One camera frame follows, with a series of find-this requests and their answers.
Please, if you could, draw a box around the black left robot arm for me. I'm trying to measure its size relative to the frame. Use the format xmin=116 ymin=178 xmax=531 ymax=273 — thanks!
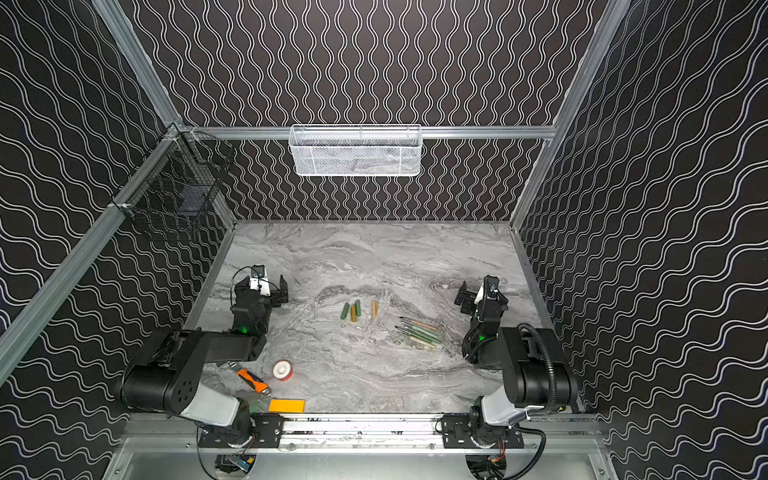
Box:
xmin=116 ymin=265 xmax=289 ymax=449

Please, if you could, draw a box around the white wire mesh basket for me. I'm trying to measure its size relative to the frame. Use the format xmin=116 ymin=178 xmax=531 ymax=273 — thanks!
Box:
xmin=288 ymin=124 xmax=424 ymax=177

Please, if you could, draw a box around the light green pen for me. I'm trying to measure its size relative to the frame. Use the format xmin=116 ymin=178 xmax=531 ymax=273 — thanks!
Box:
xmin=407 ymin=326 xmax=442 ymax=343

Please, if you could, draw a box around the tan pen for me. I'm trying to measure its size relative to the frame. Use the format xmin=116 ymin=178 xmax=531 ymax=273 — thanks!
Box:
xmin=400 ymin=317 xmax=440 ymax=332
xmin=406 ymin=335 xmax=437 ymax=350

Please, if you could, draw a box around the red white tape roll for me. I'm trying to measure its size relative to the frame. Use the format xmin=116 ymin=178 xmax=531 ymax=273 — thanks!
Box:
xmin=272 ymin=360 xmax=294 ymax=381

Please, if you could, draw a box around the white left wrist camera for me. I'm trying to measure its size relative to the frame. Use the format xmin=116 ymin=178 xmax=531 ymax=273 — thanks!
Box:
xmin=249 ymin=264 xmax=271 ymax=296

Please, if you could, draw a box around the yellow card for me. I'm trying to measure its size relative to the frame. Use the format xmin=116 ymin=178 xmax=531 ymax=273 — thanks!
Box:
xmin=268 ymin=398 xmax=306 ymax=414

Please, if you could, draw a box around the dark green pen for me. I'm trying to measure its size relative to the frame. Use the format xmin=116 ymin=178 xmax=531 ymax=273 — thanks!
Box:
xmin=395 ymin=326 xmax=440 ymax=346

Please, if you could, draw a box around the black wire mesh basket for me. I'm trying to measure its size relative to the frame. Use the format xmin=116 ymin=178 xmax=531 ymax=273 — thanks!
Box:
xmin=116 ymin=124 xmax=235 ymax=242

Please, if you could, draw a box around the orange utility knife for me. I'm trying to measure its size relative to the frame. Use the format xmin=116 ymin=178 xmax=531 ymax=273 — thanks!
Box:
xmin=231 ymin=363 xmax=271 ymax=396

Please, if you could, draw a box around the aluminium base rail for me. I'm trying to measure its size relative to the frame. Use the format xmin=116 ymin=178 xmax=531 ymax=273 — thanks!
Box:
xmin=119 ymin=411 xmax=607 ymax=454

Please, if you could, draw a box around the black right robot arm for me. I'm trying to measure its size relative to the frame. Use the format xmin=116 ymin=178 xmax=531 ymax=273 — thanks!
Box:
xmin=454 ymin=275 xmax=578 ymax=448

